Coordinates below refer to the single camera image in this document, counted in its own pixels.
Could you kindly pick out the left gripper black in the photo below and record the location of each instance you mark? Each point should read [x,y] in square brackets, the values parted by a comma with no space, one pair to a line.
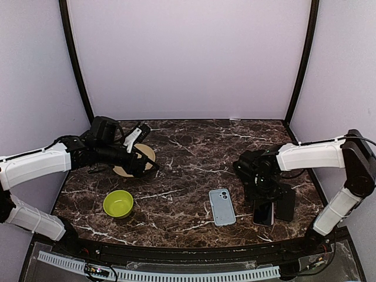
[131,169]

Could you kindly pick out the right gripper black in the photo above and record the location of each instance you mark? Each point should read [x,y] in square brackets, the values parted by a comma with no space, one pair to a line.
[253,195]

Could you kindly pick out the pink phone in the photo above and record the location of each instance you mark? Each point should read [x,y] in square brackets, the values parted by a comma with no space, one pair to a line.
[263,213]

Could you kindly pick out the light blue phone case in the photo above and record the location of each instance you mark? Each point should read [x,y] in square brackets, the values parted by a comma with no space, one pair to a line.
[222,207]

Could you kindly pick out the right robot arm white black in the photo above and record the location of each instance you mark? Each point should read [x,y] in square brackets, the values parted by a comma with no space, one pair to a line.
[344,167]

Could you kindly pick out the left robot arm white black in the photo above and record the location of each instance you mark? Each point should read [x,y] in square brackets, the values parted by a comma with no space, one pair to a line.
[66,153]

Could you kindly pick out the green bowl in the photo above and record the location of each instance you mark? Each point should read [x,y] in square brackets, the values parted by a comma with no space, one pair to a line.
[118,204]

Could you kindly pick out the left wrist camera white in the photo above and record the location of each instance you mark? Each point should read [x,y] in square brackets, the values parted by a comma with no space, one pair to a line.
[136,135]

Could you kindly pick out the black front rail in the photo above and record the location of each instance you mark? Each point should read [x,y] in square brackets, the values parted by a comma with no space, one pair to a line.
[278,252]

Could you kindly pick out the white cable duct strip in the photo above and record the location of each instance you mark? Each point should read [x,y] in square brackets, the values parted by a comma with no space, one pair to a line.
[161,272]

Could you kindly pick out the right black frame post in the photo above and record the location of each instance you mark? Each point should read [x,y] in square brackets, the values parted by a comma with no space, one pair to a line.
[309,37]

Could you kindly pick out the black frame post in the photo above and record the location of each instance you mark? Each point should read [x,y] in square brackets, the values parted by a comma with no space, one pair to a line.
[309,37]
[70,43]

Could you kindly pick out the left black frame post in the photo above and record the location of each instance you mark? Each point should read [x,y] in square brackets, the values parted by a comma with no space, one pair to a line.
[70,43]

